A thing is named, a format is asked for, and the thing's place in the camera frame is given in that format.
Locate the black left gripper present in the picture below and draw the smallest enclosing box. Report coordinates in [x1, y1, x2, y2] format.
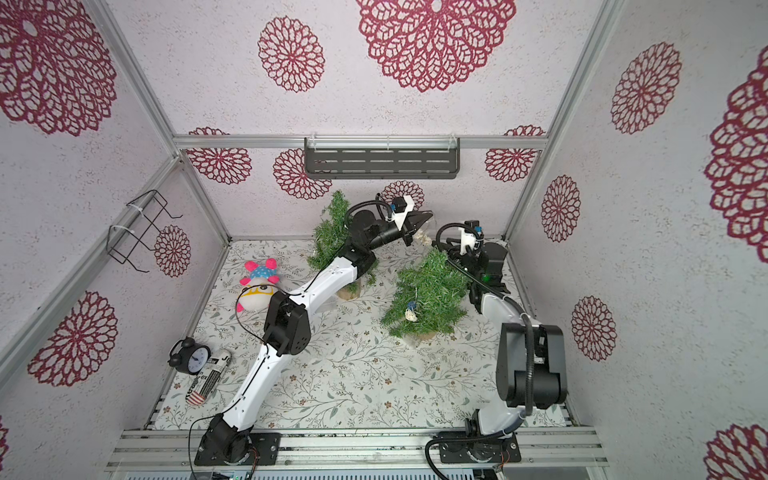
[368, 210, 434, 252]

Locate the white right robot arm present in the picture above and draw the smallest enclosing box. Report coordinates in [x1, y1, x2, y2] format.
[424, 220, 568, 479]

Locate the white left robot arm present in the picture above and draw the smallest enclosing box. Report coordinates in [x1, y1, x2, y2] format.
[187, 195, 433, 471]

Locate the left small green christmas tree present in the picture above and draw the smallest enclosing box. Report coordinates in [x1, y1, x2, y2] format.
[308, 190, 379, 300]

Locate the small green christmas tree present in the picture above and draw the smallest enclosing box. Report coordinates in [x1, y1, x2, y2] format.
[380, 248, 468, 338]
[308, 190, 379, 300]

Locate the right small green christmas tree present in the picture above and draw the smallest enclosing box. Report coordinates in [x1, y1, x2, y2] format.
[380, 248, 468, 338]

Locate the white pink plush toy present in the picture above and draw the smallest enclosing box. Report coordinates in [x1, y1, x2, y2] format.
[236, 258, 280, 313]

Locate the black alarm clock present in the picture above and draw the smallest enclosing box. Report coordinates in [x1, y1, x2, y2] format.
[167, 337, 211, 376]

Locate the grey wall shelf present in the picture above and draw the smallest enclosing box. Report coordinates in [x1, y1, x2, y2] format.
[304, 137, 461, 180]

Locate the black wire wall rack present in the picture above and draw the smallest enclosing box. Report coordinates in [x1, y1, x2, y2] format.
[104, 189, 183, 274]

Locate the metal base rail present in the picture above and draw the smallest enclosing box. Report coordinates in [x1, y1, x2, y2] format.
[105, 427, 609, 478]

